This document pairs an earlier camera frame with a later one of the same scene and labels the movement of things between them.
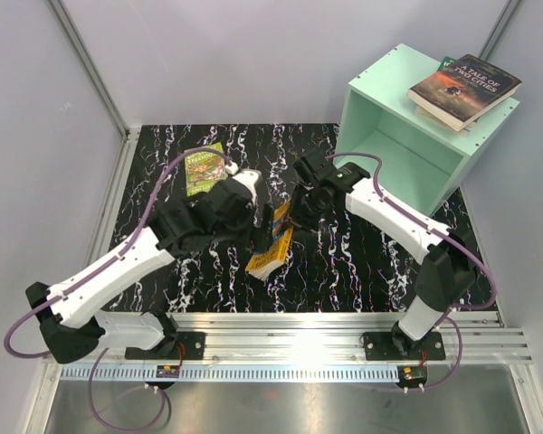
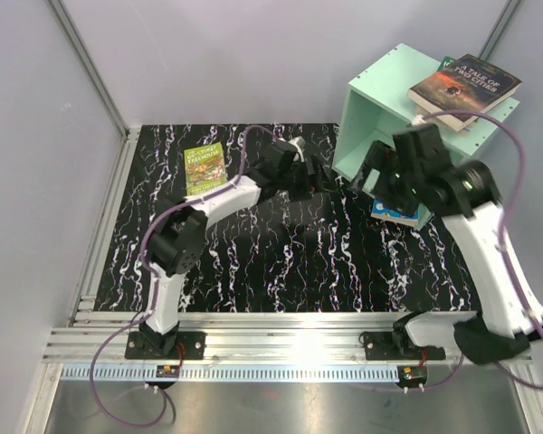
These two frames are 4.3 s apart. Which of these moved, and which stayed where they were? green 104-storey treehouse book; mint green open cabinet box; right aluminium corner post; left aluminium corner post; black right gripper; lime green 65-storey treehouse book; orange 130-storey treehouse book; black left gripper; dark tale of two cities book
Moved: black right gripper; orange 130-storey treehouse book; black left gripper
Stayed: right aluminium corner post; dark tale of two cities book; left aluminium corner post; lime green 65-storey treehouse book; green 104-storey treehouse book; mint green open cabinet box
